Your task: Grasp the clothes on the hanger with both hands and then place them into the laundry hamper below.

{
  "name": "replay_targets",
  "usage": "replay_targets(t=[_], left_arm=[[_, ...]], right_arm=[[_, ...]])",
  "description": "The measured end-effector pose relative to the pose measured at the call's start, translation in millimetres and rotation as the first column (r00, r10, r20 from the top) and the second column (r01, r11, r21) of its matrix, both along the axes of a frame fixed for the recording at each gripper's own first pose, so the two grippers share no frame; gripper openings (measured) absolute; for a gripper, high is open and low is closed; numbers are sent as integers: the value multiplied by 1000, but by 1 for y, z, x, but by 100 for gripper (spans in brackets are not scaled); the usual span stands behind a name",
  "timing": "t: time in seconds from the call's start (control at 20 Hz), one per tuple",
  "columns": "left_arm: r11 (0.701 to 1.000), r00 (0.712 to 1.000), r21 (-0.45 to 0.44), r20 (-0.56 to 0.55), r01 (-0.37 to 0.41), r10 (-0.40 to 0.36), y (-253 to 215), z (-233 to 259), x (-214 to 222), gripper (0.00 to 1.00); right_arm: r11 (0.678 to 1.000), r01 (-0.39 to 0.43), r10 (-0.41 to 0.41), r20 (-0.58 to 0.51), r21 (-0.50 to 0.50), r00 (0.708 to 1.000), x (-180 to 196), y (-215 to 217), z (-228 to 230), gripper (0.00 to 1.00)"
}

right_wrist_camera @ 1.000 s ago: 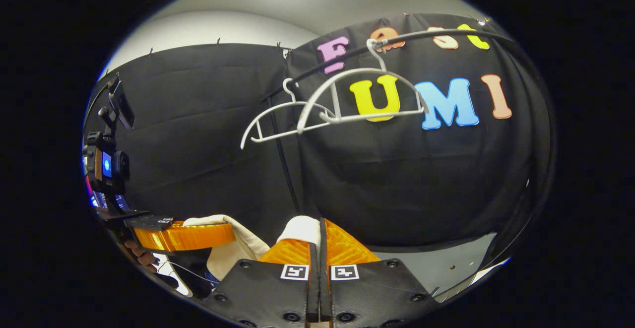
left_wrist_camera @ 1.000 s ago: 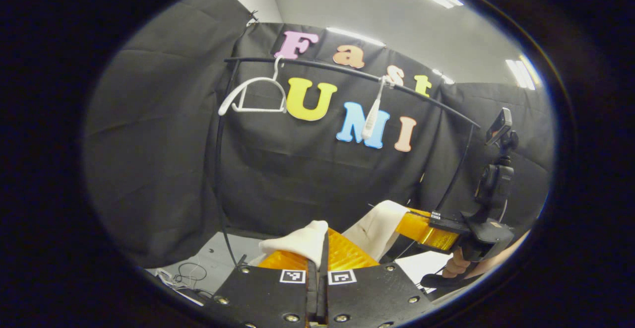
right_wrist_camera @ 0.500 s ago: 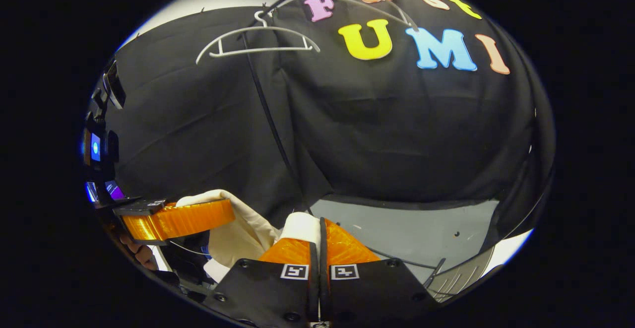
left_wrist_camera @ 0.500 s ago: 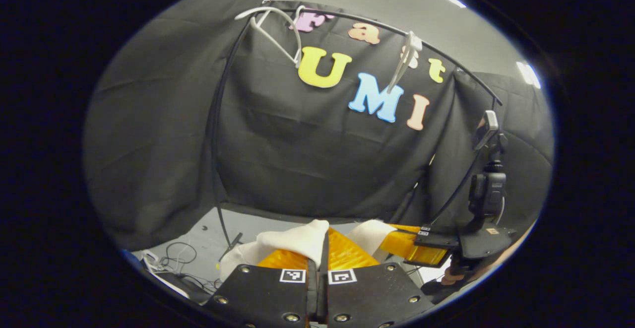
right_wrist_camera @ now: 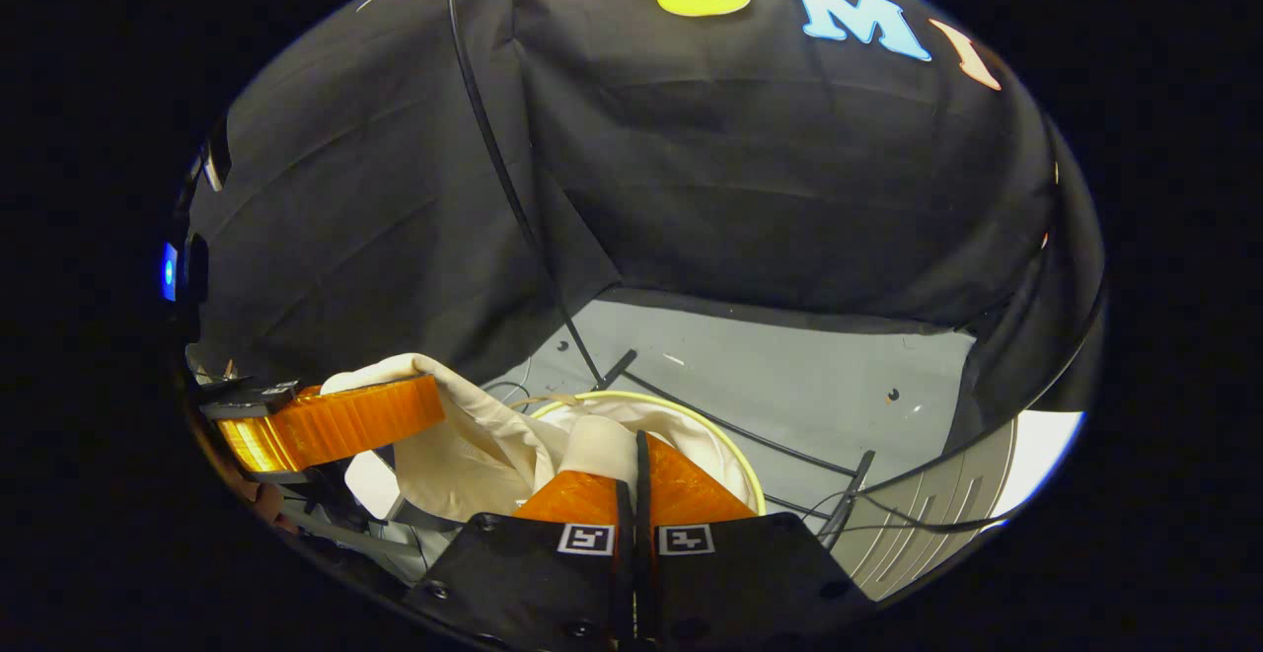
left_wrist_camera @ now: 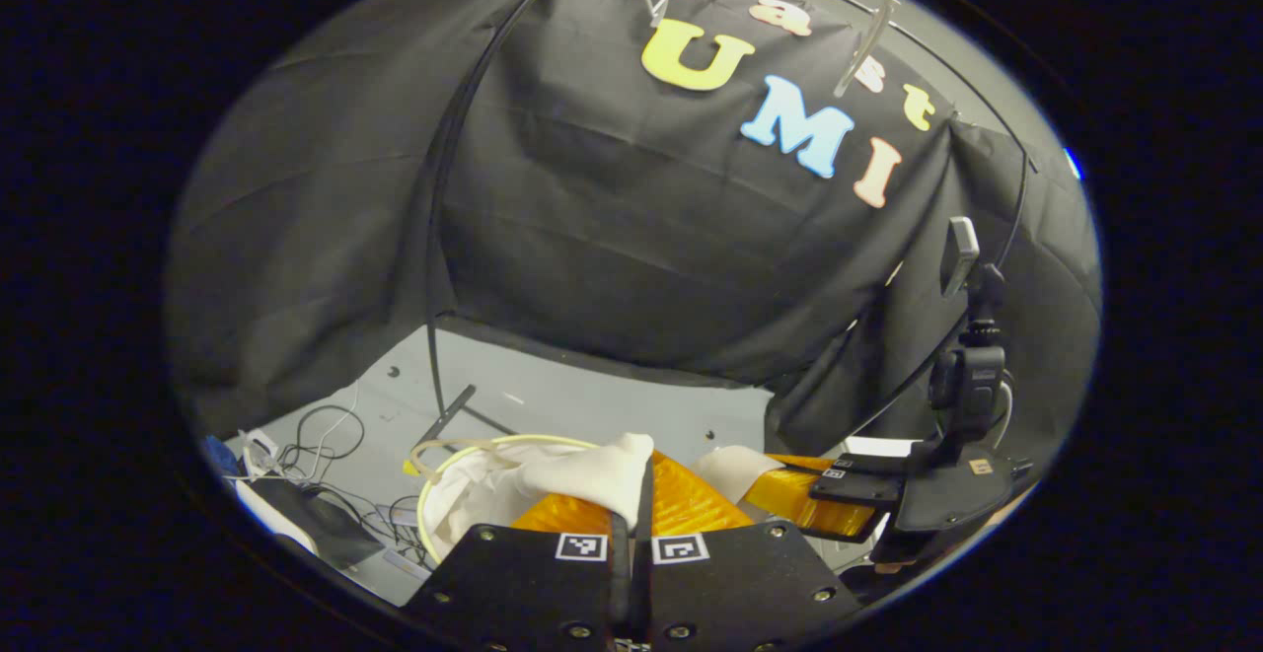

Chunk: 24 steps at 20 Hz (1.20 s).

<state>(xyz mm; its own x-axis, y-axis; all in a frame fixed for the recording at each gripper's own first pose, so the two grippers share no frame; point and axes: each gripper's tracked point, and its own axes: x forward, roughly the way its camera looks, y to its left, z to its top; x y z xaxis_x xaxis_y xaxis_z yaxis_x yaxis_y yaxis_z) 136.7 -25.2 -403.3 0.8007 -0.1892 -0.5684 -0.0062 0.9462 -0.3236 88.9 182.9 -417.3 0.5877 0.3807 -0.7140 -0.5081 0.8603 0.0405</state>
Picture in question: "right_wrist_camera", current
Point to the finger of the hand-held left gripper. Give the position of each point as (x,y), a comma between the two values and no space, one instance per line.
(345,420)

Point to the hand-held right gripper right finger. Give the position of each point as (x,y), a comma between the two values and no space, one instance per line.
(750,573)

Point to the grey grooved panel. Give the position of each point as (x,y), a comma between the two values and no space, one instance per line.
(937,504)

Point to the white laundry hamper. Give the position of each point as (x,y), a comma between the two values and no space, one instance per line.
(725,455)

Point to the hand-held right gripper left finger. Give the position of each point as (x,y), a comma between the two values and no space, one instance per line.
(523,583)

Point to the black metal clothes rack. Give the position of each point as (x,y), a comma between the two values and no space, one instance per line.
(503,174)

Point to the cream shirt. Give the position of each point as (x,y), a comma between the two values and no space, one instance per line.
(464,455)

